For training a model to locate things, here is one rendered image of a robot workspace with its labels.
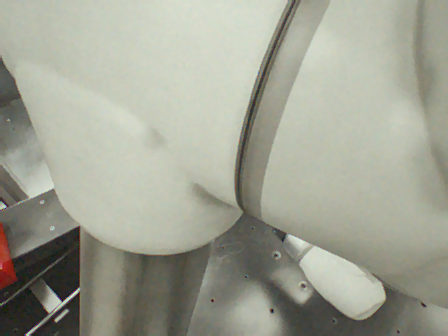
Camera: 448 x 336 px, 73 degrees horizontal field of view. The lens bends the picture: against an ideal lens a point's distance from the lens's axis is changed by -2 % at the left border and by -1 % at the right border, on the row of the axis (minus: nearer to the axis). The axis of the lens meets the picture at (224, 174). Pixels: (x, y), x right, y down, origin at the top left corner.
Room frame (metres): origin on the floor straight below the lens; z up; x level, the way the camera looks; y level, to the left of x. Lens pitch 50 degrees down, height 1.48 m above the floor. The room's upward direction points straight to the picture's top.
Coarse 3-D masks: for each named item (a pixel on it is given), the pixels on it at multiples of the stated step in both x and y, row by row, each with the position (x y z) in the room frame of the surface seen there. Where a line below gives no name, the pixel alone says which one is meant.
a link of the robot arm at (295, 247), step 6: (288, 234) 0.32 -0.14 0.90; (288, 240) 0.31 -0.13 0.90; (294, 240) 0.31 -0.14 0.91; (300, 240) 0.30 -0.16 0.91; (288, 246) 0.30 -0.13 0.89; (294, 246) 0.30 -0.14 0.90; (300, 246) 0.29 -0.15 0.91; (306, 246) 0.29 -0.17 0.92; (288, 252) 0.30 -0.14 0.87; (294, 252) 0.29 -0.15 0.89; (300, 252) 0.28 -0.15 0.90; (294, 258) 0.28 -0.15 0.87; (300, 258) 0.27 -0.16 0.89
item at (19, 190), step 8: (0, 160) 0.42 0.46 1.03; (0, 168) 0.41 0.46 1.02; (8, 176) 0.41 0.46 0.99; (16, 176) 0.44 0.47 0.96; (0, 184) 0.40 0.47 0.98; (8, 184) 0.40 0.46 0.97; (16, 184) 0.41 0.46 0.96; (0, 192) 0.39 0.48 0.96; (16, 192) 0.40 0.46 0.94; (24, 192) 0.41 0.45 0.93; (8, 200) 0.39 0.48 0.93
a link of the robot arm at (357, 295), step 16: (304, 256) 0.27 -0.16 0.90; (320, 256) 0.26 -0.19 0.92; (336, 256) 0.26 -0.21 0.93; (304, 272) 0.25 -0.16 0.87; (320, 272) 0.24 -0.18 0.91; (336, 272) 0.23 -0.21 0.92; (352, 272) 0.23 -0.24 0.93; (320, 288) 0.21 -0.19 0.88; (336, 288) 0.20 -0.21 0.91; (352, 288) 0.20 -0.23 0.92; (368, 288) 0.20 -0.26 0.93; (336, 304) 0.18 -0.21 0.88; (352, 304) 0.18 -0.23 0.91; (368, 304) 0.17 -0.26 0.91
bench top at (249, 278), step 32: (256, 224) 0.48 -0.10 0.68; (224, 256) 0.38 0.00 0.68; (256, 256) 0.38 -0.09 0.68; (288, 256) 0.38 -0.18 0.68; (64, 288) 0.29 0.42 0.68; (224, 288) 0.29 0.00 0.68; (256, 288) 0.29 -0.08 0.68; (288, 288) 0.29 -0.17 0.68; (384, 288) 0.29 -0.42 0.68; (0, 320) 0.21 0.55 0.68; (32, 320) 0.21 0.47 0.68; (64, 320) 0.21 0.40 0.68; (192, 320) 0.21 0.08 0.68; (224, 320) 0.21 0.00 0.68; (256, 320) 0.21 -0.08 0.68; (288, 320) 0.21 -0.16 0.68; (320, 320) 0.21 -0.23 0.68; (352, 320) 0.21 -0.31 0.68; (384, 320) 0.21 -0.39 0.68; (416, 320) 0.21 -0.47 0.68
